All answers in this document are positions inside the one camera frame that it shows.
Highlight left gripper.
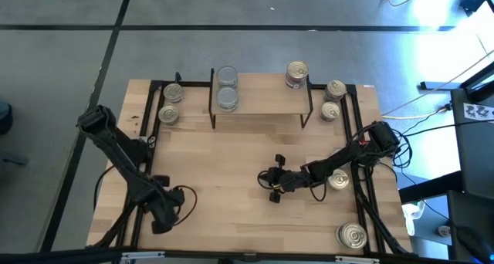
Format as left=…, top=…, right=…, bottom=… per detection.
left=144, top=174, right=185, bottom=235

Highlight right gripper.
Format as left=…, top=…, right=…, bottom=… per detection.
left=257, top=154, right=310, bottom=205

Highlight wooden shelf black metal legs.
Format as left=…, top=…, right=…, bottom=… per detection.
left=208, top=66, right=314, bottom=130

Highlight large silver ringed can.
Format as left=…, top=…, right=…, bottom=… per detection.
left=335, top=222, right=369, bottom=251

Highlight black crossbeam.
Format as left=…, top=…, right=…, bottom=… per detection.
left=0, top=246, right=494, bottom=264

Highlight white plastic object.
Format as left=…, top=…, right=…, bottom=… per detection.
left=401, top=201, right=426, bottom=237

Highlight black side desk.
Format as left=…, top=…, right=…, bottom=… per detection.
left=447, top=61, right=494, bottom=264

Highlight black computer mouse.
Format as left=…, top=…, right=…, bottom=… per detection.
left=456, top=225, right=493, bottom=263

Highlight white marker sheet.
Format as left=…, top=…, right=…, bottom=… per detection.
left=462, top=103, right=494, bottom=123

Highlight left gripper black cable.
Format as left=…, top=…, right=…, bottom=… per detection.
left=174, top=184, right=199, bottom=227

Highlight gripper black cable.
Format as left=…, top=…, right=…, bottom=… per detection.
left=307, top=178, right=330, bottom=203
left=174, top=184, right=199, bottom=227

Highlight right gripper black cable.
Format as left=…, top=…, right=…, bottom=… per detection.
left=307, top=178, right=330, bottom=203

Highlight silver metal bracket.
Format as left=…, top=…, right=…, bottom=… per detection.
left=120, top=250, right=166, bottom=263
left=334, top=255, right=381, bottom=264

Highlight black table cable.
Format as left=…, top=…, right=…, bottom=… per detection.
left=93, top=155, right=130, bottom=213

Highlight black metal table frame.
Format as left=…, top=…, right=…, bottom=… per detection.
left=85, top=71, right=417, bottom=256

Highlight black cable bundle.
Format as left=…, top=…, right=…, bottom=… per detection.
left=385, top=101, right=455, bottom=176

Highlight white floor cable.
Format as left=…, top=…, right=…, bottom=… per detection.
left=381, top=49, right=494, bottom=118

